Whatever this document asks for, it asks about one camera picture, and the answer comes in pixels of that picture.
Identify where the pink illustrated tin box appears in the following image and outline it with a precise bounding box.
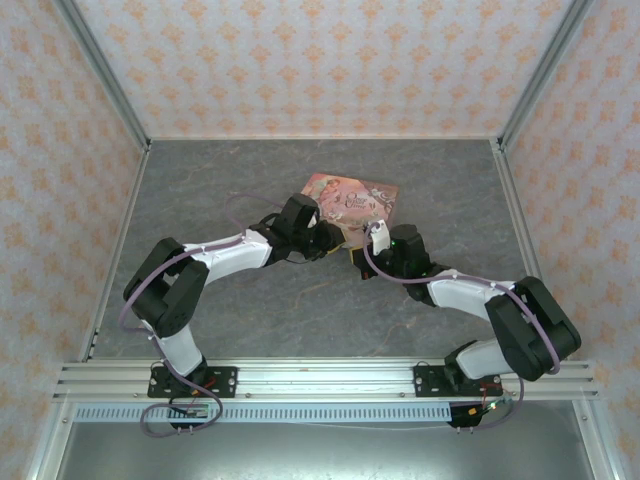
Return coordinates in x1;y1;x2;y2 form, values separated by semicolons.
294;172;401;251

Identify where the right circuit board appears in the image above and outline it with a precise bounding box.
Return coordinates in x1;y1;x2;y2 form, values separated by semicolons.
467;398;514;419

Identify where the grey metal sheet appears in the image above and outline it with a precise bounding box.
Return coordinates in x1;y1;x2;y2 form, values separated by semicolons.
54;422;591;480

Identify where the aluminium table side rail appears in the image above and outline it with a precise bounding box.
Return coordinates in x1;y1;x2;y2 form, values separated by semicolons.
492;139;621;480
77;142;153;362

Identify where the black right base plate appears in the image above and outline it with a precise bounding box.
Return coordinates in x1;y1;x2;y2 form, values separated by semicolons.
413;365;503;400

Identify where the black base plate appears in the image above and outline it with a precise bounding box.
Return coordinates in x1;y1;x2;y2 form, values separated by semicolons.
413;365;503;400
147;366;239;399

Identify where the white slotted cable duct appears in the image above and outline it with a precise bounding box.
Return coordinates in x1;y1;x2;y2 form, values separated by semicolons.
73;402;454;424

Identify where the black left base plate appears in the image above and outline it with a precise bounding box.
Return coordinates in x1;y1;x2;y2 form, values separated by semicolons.
147;366;239;399

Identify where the aluminium frame post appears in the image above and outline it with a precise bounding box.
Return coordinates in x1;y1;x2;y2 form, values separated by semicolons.
497;0;599;151
53;0;152;153

